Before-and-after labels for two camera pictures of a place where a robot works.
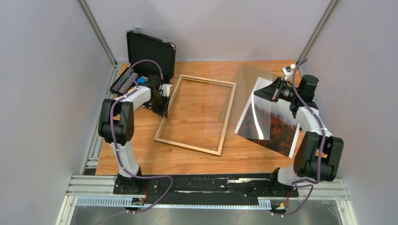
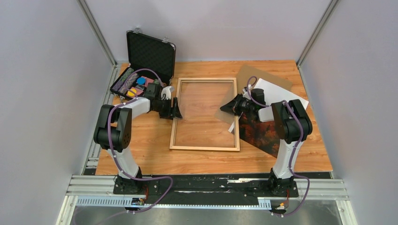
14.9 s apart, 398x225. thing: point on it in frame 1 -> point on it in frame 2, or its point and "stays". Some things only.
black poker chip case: (148, 55) stays
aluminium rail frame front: (90, 185) stays
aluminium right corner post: (330, 7) stays
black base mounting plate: (262, 185) stays
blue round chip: (141, 80) stays
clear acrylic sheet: (230, 85) -> (203, 124)
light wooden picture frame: (182, 78) -> (237, 135)
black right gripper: (271, 91) -> (232, 106)
